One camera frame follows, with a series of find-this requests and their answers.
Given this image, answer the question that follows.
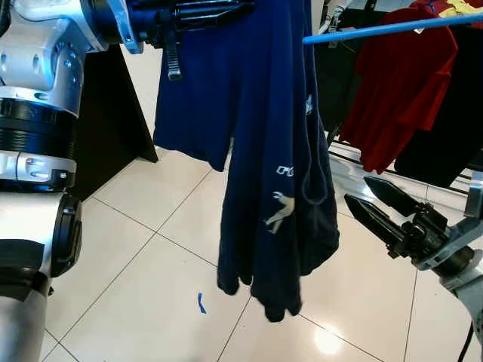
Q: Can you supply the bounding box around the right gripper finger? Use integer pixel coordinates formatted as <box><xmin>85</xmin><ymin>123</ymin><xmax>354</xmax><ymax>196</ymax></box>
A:
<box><xmin>364</xmin><ymin>176</ymin><xmax>425</xmax><ymax>221</ymax></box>
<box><xmin>345</xmin><ymin>195</ymin><xmax>406</xmax><ymax>247</ymax></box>

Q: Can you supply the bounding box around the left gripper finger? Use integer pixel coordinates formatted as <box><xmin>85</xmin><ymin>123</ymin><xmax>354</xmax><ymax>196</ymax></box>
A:
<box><xmin>202</xmin><ymin>0</ymin><xmax>257</xmax><ymax>25</ymax></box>

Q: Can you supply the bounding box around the navy blue shirt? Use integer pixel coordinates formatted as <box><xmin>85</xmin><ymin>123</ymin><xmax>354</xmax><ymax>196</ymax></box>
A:
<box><xmin>152</xmin><ymin>0</ymin><xmax>342</xmax><ymax>324</ymax></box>

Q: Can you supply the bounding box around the blue plastic hanger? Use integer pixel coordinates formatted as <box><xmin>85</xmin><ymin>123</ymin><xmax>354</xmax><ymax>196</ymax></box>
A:
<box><xmin>302</xmin><ymin>11</ymin><xmax>483</xmax><ymax>44</ymax></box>

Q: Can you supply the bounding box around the dark garment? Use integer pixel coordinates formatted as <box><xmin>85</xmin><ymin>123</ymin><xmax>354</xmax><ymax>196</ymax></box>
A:
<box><xmin>392</xmin><ymin>30</ymin><xmax>483</xmax><ymax>189</ymax></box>

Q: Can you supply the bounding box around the black clothes rack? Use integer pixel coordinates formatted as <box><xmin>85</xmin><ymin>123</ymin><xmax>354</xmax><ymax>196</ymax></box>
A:
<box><xmin>325</xmin><ymin>124</ymin><xmax>483</xmax><ymax>198</ymax></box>

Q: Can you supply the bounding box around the black door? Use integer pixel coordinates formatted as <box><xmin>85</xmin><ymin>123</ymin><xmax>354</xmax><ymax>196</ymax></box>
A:
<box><xmin>72</xmin><ymin>44</ymin><xmax>161</xmax><ymax>203</ymax></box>

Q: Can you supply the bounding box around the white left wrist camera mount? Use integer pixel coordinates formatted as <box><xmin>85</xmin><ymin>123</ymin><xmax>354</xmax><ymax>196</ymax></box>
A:
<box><xmin>104</xmin><ymin>0</ymin><xmax>146</xmax><ymax>56</ymax></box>

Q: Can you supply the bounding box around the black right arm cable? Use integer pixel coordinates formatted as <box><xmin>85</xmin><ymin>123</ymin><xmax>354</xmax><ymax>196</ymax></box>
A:
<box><xmin>457</xmin><ymin>321</ymin><xmax>478</xmax><ymax>362</ymax></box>

